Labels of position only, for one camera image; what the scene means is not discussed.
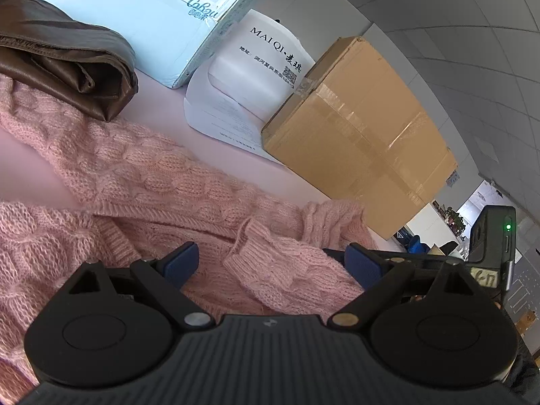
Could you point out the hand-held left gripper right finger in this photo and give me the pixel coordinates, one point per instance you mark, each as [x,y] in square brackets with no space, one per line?
[360,263]

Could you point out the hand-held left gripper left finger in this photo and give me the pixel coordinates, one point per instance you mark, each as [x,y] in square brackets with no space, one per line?
[182,261]

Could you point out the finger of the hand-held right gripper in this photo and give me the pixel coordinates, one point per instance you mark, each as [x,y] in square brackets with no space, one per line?
[424,256]

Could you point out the pink knitted sweater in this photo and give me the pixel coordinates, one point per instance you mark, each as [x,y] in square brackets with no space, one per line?
[139,185]

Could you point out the blue cloth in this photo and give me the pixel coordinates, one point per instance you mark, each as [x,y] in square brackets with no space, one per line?
[415,244]

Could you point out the potted green plant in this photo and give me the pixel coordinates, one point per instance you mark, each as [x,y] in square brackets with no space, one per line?
[454,219]

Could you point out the brown cardboard box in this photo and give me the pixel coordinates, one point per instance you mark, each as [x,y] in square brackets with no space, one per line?
[358,135]

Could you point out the white printed paper sheet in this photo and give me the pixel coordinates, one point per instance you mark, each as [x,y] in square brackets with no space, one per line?
[211,114]

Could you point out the white paper bag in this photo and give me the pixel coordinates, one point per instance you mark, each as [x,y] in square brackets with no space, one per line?
[261,63]

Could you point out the brown leather jacket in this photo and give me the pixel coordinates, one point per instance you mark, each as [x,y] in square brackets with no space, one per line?
[63,63]

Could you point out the light blue printed carton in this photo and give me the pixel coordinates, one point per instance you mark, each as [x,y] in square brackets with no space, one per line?
[139,12]

